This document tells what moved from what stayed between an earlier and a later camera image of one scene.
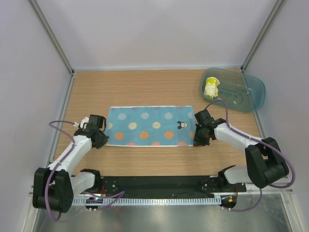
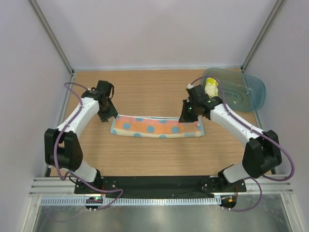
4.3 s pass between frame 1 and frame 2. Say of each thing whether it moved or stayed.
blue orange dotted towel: moved
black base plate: stayed
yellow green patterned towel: stayed
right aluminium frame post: stayed
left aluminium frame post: stayed
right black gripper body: moved
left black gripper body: moved
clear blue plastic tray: stayed
